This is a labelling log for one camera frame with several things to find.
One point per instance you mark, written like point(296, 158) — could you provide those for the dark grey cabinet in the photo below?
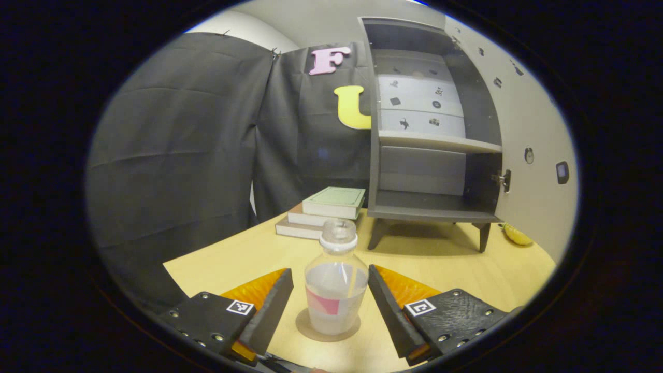
point(424, 204)

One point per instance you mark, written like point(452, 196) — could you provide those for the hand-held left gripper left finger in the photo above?
point(272, 316)

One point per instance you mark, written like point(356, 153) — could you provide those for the round brown coaster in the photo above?
point(305, 330)

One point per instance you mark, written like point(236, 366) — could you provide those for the yellow knitted pad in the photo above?
point(517, 235)

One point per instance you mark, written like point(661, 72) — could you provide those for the green cover book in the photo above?
point(334, 201)

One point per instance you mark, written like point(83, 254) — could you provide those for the black backdrop cloth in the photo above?
point(181, 155)

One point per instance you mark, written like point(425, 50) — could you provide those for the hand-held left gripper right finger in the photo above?
point(391, 321)

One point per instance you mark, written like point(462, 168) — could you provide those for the clear plastic bottle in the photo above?
point(335, 290)

